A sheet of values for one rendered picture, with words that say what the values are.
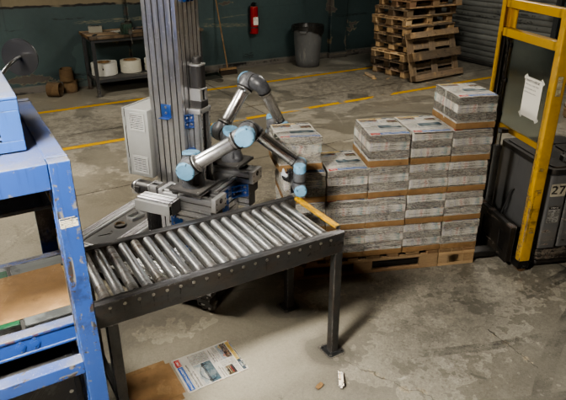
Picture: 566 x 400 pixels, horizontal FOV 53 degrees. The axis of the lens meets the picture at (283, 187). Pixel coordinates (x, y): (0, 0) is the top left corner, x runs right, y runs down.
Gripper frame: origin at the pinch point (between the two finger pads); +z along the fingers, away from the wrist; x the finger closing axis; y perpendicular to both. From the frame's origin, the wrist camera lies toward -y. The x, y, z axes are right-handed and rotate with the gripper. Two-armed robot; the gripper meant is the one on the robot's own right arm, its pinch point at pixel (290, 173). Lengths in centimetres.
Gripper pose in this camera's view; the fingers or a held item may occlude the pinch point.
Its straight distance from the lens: 365.2
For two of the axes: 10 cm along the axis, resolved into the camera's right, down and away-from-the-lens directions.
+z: -1.8, -4.0, 9.0
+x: -9.8, 0.7, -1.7
